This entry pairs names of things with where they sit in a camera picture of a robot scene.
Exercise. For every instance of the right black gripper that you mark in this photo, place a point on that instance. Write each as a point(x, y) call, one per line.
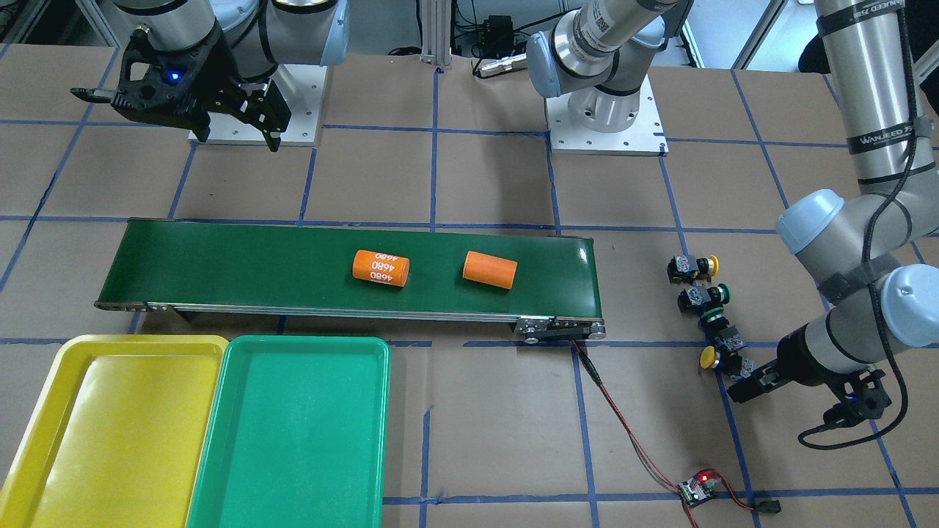
point(213, 76)

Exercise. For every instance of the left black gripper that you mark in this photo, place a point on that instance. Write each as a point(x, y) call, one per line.
point(802, 364)

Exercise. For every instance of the yellow push button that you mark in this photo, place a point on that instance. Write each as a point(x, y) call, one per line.
point(712, 358)
point(686, 268)

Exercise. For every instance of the green push button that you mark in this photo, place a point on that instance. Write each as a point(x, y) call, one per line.
point(720, 332)
point(699, 299)

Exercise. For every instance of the orange cylinder marked 4680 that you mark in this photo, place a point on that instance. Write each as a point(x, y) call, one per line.
point(380, 268)

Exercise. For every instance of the plain orange cylinder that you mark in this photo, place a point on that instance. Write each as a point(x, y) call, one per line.
point(489, 270)

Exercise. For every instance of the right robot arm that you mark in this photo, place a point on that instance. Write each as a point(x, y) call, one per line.
point(261, 34)

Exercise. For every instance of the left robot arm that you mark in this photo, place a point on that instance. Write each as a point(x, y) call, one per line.
point(879, 306)

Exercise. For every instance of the small green controller board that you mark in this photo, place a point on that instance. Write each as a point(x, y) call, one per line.
point(697, 490)

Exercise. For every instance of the green conveyor belt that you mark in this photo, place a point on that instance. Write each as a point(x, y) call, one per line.
point(546, 288)

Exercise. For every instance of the green plastic tray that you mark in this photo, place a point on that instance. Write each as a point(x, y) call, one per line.
point(297, 434)

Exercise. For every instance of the yellow plastic tray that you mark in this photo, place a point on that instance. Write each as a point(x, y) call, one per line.
point(115, 439)

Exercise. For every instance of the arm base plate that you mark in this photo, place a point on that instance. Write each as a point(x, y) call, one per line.
point(303, 88)
point(591, 122)

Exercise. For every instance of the aluminium frame post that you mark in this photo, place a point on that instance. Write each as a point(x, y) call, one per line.
point(436, 31)

